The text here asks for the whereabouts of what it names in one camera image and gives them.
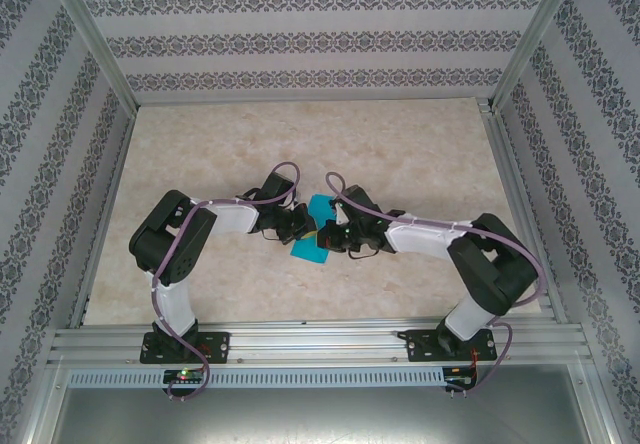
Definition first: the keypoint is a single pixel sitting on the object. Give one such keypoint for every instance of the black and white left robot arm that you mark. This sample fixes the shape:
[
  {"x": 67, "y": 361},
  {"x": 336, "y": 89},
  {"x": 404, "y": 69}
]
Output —
[{"x": 170, "y": 239}]

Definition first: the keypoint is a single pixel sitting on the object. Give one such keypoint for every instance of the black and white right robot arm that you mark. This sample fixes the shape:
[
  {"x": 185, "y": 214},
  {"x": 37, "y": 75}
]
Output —
[{"x": 490, "y": 269}]

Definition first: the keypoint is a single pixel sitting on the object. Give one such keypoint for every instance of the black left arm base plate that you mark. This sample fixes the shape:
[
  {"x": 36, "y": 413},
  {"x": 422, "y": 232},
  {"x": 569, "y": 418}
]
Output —
[{"x": 217, "y": 346}]

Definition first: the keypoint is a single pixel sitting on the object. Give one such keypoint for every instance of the aluminium mounting rail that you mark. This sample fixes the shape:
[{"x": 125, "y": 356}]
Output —
[{"x": 320, "y": 344}]

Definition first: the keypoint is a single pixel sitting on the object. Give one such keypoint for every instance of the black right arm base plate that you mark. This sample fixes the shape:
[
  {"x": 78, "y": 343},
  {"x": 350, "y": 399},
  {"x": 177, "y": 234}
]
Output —
[{"x": 420, "y": 346}]

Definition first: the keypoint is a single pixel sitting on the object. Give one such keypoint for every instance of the aluminium side rail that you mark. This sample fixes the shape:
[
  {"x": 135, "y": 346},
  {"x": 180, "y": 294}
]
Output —
[
  {"x": 104, "y": 214},
  {"x": 522, "y": 214}
]

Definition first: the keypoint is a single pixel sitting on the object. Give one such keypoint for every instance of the teal paper sheet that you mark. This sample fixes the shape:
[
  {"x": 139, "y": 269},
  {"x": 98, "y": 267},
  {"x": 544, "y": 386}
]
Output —
[{"x": 310, "y": 253}]

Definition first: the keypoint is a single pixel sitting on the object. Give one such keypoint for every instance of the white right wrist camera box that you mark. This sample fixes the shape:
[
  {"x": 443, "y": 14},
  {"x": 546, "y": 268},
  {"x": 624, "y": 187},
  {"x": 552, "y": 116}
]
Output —
[{"x": 341, "y": 213}]

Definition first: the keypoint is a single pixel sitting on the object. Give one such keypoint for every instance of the aluminium frame post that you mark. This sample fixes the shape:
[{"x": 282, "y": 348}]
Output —
[
  {"x": 536, "y": 34},
  {"x": 91, "y": 34}
]

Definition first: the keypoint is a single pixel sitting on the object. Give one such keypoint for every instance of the grey sheet metal tray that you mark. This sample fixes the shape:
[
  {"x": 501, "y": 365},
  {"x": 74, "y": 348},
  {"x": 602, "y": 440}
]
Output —
[{"x": 320, "y": 419}]

